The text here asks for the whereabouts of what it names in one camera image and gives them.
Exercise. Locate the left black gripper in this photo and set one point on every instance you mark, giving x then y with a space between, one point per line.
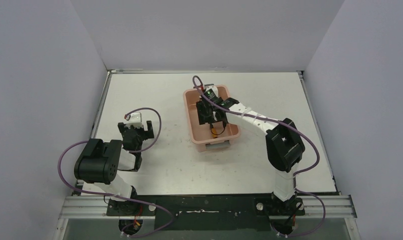
136 131

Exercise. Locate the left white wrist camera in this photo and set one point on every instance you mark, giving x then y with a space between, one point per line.
134 119

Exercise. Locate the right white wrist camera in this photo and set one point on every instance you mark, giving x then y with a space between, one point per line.
212 87

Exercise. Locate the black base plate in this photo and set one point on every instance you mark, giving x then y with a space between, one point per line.
229 212

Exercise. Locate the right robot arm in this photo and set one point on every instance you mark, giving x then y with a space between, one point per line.
284 144

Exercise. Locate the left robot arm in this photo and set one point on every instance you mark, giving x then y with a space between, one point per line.
100 162

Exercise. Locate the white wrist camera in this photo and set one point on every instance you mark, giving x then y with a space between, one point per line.
212 87
134 119

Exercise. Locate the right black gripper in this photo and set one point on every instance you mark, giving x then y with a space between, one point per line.
203 116

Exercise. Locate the aluminium front rail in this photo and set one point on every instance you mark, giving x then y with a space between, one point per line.
95 207

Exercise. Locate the orange black screwdriver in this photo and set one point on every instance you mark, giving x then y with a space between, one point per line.
213 131

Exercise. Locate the pink plastic bin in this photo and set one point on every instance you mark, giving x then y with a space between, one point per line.
200 135

